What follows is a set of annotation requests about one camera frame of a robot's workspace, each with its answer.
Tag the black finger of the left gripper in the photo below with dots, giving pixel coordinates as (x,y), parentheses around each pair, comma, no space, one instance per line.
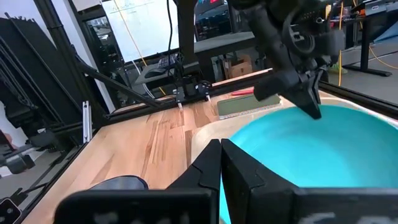
(319,87)
(298,93)

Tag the teal plate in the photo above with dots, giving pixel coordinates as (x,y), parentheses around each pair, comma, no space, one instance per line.
(326,149)

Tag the grey-topped black desk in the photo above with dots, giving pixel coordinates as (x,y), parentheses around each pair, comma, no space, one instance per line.
(224,42)

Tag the cardboard box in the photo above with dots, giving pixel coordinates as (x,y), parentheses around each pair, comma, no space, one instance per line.
(237,67)

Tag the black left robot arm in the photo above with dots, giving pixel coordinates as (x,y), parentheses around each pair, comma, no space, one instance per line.
(264,34)

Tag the olive green mat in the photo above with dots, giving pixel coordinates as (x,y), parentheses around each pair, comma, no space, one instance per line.
(242,105)

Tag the black standing desk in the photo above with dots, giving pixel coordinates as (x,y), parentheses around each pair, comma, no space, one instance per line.
(367,40)

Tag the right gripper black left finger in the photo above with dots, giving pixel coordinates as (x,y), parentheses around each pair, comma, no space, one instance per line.
(192,180)

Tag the person's shoe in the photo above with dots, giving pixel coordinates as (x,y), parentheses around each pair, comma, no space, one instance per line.
(337,69)

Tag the small black device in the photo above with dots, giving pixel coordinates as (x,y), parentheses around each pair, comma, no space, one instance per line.
(9,213)

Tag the whiteboard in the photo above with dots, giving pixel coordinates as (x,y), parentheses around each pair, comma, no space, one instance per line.
(146,31)

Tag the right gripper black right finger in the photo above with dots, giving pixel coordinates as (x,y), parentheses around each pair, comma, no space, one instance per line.
(248,193)

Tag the black metal stand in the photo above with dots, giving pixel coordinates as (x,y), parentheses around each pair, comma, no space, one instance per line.
(28,62)

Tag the silver aluminium extrusion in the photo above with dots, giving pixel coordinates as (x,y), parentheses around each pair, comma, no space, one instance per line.
(86,124)

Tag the black aluminium table frame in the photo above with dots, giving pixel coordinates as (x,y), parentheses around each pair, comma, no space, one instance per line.
(357,99)

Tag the blue faceted plastic cup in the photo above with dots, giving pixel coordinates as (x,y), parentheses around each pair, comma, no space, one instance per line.
(121,183)

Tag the beige plastic tray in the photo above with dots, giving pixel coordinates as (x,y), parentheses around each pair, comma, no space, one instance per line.
(211,130)

